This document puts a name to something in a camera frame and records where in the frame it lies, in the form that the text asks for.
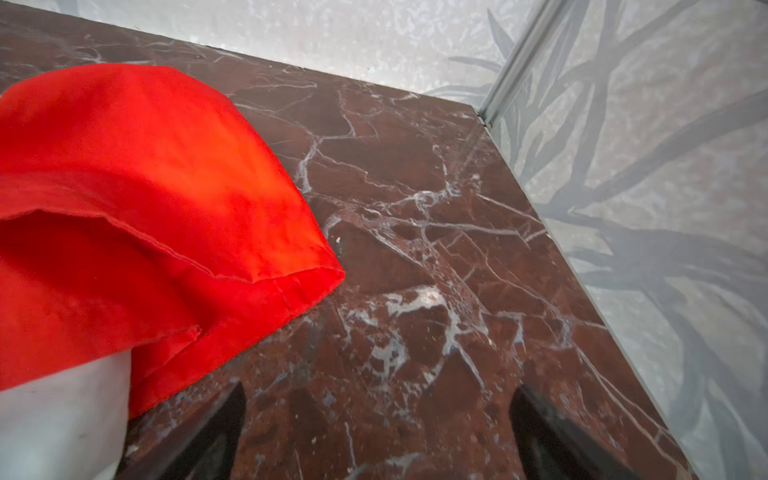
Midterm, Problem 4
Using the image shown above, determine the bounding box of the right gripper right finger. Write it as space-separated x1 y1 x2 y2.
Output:
509 385 640 480

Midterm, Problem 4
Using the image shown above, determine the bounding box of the rainbow striped kids jacket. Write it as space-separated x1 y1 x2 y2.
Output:
1 64 345 479

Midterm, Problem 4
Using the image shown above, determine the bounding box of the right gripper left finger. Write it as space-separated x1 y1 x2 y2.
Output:
117 383 246 480

